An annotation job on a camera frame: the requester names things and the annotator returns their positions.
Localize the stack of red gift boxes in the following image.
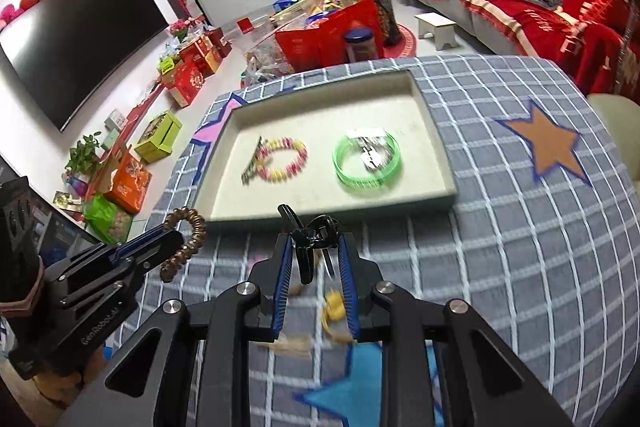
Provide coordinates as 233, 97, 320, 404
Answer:
167, 29, 234, 108

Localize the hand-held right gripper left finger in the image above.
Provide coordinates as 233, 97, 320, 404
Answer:
57, 232, 296, 427

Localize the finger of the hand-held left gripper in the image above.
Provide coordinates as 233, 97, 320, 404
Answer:
57, 257, 152, 311
47, 228, 185, 284

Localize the pale green armchair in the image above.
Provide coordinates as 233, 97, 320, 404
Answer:
587, 92, 640, 188

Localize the lime green box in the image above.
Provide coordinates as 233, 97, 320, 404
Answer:
133, 110, 184, 164

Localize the small white stool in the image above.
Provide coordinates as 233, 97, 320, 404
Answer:
413, 12, 459, 50

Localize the grey sofa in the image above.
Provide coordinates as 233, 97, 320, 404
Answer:
402, 0, 531, 58

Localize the pink flower bouquet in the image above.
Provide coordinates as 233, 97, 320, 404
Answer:
168, 17, 204, 40

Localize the black selfie stick stand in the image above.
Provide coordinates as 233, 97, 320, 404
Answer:
614, 2, 640, 98

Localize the colourful bead bracelet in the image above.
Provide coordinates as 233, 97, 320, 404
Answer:
254, 136, 308, 184

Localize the green translucent bangle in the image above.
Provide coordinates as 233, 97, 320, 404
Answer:
332, 129, 403, 193

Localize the green potted plant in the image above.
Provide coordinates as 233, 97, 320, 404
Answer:
64, 134, 104, 176

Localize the person's left hand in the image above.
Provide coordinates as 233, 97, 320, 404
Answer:
0, 265, 48, 321

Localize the yellow hair tie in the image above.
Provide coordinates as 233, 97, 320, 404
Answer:
320, 289, 354, 344

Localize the blue lid jar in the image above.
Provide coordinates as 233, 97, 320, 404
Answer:
342, 28, 379, 66

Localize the black bow hair clip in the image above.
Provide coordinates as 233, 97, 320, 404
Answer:
277, 204, 344, 286

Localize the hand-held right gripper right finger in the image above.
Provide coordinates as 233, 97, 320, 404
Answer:
336, 232, 576, 427

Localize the orange printed box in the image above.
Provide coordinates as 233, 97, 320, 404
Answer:
102, 154, 154, 214

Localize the green plastic bag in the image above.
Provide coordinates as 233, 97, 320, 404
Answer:
82, 192, 134, 244

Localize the grey-green shallow tray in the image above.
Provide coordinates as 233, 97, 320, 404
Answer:
192, 68, 459, 224

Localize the dark screen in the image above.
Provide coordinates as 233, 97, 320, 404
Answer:
37, 202, 101, 266

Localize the clear plastic bag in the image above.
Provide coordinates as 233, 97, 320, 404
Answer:
239, 46, 296, 88

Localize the red printed sofa cover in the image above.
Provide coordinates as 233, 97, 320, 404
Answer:
400, 0, 640, 98

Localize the red gift bag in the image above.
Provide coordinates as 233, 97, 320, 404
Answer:
274, 0, 386, 70

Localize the grey checked tablecloth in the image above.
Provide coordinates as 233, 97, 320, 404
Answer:
65, 54, 637, 427

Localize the red round floor mat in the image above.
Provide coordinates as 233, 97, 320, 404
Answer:
384, 22, 416, 58

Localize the large black television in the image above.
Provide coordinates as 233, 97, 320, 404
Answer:
0, 0, 170, 132

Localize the brown spiral hair tie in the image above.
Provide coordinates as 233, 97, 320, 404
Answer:
159, 205, 207, 283

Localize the silver rhinestone brooch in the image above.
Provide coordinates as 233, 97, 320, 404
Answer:
357, 144, 389, 170

